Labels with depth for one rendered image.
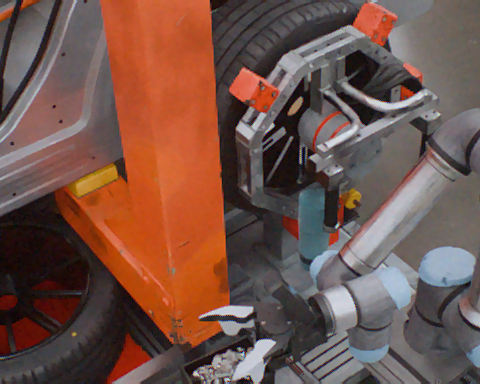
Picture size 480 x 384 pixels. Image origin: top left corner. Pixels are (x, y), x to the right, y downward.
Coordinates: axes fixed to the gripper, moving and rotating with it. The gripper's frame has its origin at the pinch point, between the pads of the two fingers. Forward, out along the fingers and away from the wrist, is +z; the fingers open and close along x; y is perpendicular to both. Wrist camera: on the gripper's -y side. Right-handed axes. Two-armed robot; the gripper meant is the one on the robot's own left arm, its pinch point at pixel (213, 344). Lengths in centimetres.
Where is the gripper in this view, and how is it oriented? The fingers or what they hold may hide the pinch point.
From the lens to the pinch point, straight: 148.7
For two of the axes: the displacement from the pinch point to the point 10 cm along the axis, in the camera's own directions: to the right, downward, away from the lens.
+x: -3.9, -4.8, 7.9
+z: -9.2, 2.8, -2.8
